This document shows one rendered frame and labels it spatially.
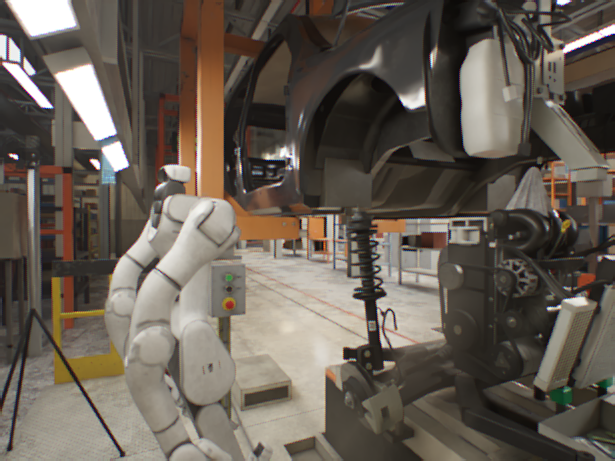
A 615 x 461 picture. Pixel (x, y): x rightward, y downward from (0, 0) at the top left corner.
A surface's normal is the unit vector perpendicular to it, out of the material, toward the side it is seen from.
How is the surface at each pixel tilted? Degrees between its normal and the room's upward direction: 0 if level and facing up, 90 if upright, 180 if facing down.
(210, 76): 90
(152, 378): 104
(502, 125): 90
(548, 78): 90
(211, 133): 90
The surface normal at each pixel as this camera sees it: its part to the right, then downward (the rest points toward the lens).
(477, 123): -0.89, 0.18
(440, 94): 0.46, 0.00
